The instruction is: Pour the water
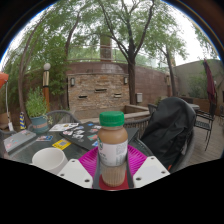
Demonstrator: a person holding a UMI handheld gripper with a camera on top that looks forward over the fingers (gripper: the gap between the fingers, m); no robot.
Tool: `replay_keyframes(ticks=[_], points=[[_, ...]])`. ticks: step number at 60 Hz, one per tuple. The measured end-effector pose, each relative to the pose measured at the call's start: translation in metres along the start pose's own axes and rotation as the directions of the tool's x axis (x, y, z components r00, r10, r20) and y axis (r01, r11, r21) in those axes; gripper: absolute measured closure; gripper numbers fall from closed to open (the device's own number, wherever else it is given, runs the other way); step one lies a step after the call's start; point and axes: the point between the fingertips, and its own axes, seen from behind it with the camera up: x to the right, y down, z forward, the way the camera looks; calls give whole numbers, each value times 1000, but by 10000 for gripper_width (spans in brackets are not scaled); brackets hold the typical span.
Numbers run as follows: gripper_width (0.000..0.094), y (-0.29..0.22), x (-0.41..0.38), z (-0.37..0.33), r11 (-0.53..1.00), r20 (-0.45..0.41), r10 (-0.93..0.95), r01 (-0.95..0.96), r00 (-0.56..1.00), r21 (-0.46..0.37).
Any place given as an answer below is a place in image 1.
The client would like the blue yellow striped post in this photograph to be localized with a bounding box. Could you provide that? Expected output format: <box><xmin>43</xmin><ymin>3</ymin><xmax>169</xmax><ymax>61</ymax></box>
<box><xmin>18</xmin><ymin>111</ymin><xmax>27</xmax><ymax>131</ymax></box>

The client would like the green-capped brown drink bottle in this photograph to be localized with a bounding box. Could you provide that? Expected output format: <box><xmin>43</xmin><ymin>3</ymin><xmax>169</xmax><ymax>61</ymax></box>
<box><xmin>97</xmin><ymin>110</ymin><xmax>129</xmax><ymax>188</ymax></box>

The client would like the slim trunk tree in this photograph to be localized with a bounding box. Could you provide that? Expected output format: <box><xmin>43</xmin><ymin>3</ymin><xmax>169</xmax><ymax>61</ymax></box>
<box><xmin>146</xmin><ymin>29</ymin><xmax>191</xmax><ymax>98</ymax></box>

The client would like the dark forked trunk tree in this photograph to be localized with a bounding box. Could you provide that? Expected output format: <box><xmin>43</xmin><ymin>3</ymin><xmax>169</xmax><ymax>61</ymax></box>
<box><xmin>83</xmin><ymin>0</ymin><xmax>188</xmax><ymax>106</ymax></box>

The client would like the closed maroon patio umbrella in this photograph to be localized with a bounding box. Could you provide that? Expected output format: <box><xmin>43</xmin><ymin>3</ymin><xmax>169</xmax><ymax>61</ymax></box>
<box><xmin>203</xmin><ymin>59</ymin><xmax>218</xmax><ymax>111</ymax></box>

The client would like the wooden globe lamp post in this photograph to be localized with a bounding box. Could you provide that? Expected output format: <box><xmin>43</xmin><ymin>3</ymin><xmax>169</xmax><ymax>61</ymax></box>
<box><xmin>42</xmin><ymin>62</ymin><xmax>52</xmax><ymax>111</ymax></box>

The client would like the yellow card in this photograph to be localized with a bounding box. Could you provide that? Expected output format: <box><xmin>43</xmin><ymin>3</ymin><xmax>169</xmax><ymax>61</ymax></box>
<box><xmin>52</xmin><ymin>138</ymin><xmax>72</xmax><ymax>151</ymax></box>

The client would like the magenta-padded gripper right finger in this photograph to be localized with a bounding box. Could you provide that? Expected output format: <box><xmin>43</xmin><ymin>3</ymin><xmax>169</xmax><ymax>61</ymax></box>
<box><xmin>125</xmin><ymin>143</ymin><xmax>171</xmax><ymax>190</ymax></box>

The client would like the white sticker sheet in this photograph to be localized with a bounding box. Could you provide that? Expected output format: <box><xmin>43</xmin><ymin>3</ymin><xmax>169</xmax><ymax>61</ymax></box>
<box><xmin>49</xmin><ymin>122</ymin><xmax>80</xmax><ymax>132</ymax></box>

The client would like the leaning pale trunk tree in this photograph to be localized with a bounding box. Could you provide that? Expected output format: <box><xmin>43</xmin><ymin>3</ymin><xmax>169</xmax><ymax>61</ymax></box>
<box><xmin>0</xmin><ymin>6</ymin><xmax>84</xmax><ymax>128</ymax></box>

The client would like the potted plant in blue pot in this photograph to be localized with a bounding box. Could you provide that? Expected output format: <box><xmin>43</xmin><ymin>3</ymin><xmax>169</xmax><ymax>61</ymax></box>
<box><xmin>25</xmin><ymin>87</ymin><xmax>51</xmax><ymax>134</ymax></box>

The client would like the black metal patio chair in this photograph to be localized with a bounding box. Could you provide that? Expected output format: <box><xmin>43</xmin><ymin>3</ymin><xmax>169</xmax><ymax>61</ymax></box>
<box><xmin>194</xmin><ymin>103</ymin><xmax>218</xmax><ymax>151</ymax></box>

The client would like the small blue sticker card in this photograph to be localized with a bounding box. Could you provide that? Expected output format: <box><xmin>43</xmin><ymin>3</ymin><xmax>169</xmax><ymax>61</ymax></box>
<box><xmin>36</xmin><ymin>134</ymin><xmax>54</xmax><ymax>142</ymax></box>

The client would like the orange patio umbrella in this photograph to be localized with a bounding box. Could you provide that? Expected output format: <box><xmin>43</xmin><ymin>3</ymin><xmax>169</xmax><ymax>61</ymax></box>
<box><xmin>0</xmin><ymin>72</ymin><xmax>14</xmax><ymax>132</ymax></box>

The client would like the white ceramic mug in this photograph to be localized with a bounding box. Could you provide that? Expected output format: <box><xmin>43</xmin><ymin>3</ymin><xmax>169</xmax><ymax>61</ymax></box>
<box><xmin>31</xmin><ymin>147</ymin><xmax>69</xmax><ymax>175</ymax></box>

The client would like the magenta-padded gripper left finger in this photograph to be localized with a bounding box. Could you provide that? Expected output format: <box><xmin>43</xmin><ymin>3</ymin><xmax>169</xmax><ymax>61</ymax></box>
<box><xmin>56</xmin><ymin>145</ymin><xmax>102</xmax><ymax>190</ymax></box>

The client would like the grey mesh chair holding jacket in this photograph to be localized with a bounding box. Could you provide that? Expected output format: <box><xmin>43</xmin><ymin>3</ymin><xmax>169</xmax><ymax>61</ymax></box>
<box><xmin>133</xmin><ymin>99</ymin><xmax>198</xmax><ymax>173</ymax></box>

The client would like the black laptop with stickers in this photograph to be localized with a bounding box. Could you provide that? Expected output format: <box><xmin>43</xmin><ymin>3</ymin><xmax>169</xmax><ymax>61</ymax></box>
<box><xmin>59</xmin><ymin>121</ymin><xmax>139</xmax><ymax>151</ymax></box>

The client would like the grey wall utility box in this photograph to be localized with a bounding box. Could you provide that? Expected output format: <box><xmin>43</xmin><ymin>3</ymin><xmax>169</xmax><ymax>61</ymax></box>
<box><xmin>135</xmin><ymin>92</ymin><xmax>144</xmax><ymax>104</ymax></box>

